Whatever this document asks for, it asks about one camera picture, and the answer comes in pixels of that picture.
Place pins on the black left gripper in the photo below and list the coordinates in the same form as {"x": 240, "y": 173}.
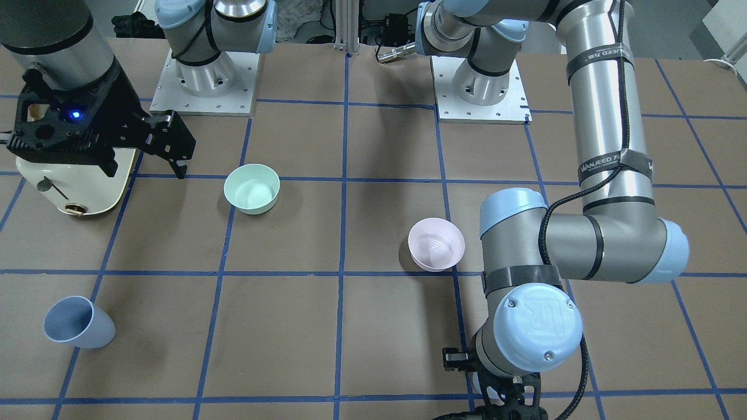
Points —
{"x": 453, "y": 359}

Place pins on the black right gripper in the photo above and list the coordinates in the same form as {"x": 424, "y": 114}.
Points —
{"x": 124, "y": 114}

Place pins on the blue cup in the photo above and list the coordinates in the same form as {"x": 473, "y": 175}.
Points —
{"x": 78, "y": 322}
{"x": 474, "y": 379}

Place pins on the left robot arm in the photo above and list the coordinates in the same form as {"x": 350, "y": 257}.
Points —
{"x": 608, "y": 231}

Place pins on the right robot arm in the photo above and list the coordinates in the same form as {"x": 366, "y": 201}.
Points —
{"x": 61, "y": 35}

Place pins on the cream toaster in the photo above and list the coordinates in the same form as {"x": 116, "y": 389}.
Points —
{"x": 79, "y": 189}

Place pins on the mint green bowl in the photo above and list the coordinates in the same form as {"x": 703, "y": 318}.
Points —
{"x": 252, "y": 188}

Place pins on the pink bowl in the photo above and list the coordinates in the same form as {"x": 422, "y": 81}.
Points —
{"x": 435, "y": 244}

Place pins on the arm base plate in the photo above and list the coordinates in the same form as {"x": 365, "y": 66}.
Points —
{"x": 466, "y": 97}
{"x": 233, "y": 87}

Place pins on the aluminium frame post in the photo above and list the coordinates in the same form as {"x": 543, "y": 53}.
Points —
{"x": 346, "y": 26}

